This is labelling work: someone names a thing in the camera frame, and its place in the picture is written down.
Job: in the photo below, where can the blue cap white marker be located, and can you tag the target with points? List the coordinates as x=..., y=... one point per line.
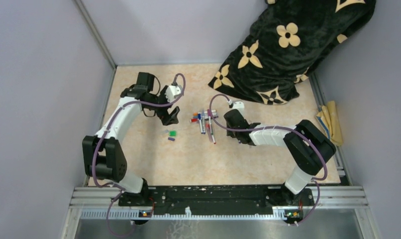
x=201, y=123

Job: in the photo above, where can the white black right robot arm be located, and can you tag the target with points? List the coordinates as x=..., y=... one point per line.
x=309, y=147

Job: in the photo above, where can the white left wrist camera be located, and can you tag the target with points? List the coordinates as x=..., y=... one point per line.
x=173, y=92

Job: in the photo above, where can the yellow blue folded cloth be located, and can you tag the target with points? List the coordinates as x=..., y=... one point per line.
x=327, y=117

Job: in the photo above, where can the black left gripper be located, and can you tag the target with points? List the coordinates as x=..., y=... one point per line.
x=167, y=112

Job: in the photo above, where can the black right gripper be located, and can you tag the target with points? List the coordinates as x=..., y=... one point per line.
x=231, y=133

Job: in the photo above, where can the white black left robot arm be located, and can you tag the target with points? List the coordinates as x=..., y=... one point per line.
x=104, y=159

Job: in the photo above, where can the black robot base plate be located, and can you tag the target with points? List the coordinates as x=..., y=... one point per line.
x=216, y=200

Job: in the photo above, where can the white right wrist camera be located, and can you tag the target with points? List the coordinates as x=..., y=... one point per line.
x=237, y=105

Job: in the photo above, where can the aluminium rail frame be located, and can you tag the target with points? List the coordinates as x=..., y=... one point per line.
x=332, y=205

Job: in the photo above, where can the black cream flower blanket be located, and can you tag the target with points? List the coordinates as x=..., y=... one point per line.
x=285, y=45

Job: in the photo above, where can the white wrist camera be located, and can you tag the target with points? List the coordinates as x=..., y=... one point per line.
x=237, y=105
x=173, y=92

